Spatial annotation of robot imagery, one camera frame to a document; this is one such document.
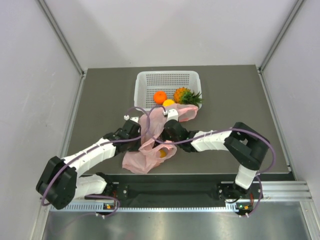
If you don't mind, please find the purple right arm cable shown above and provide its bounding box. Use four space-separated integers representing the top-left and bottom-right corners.
147 106 277 217

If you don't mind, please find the white perforated plastic basket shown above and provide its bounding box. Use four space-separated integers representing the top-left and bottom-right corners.
133 70 202 111

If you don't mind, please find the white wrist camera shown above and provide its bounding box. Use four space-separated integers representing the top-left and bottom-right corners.
123 114 139 124
162 109 179 122

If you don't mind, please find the orange tangerine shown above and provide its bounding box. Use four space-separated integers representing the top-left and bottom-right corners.
153 91 167 105

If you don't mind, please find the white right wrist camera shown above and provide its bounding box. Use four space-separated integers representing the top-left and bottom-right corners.
162 109 179 122

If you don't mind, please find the aluminium frame rail front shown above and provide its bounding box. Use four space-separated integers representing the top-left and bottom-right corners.
48 181 312 217

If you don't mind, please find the orange toy pineapple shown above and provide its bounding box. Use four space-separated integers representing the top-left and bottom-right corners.
173 87 203 108

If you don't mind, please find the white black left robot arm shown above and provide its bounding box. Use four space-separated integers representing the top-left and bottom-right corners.
35 117 141 210

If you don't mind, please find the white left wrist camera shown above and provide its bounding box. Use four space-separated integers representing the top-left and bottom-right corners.
123 114 139 124

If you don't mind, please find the pink plastic bag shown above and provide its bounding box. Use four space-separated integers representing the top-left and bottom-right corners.
122 103 198 174

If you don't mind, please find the yellow lemon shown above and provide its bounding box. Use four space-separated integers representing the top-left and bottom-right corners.
162 99 175 107

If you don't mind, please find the yellow fruit in bag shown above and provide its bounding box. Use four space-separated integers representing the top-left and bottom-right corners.
159 149 167 158

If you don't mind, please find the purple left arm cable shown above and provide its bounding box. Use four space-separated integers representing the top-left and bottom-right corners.
41 106 153 218

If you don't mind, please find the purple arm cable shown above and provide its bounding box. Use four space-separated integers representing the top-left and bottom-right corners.
41 106 153 218
147 106 277 217

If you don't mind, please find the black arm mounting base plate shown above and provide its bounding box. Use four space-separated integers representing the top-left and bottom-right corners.
102 182 262 200

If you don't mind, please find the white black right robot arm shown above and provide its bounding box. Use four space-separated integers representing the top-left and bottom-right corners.
160 120 272 200

